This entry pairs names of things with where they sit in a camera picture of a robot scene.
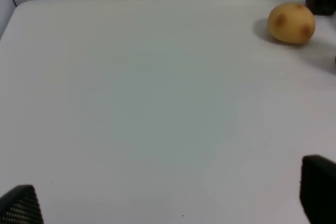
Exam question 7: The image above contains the yellow brown-spotted potato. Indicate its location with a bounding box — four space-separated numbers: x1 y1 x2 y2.
267 2 316 45

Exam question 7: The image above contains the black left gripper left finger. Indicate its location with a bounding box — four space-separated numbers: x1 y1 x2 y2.
0 185 44 224

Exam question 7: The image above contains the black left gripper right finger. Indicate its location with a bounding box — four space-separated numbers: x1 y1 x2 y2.
299 155 335 224

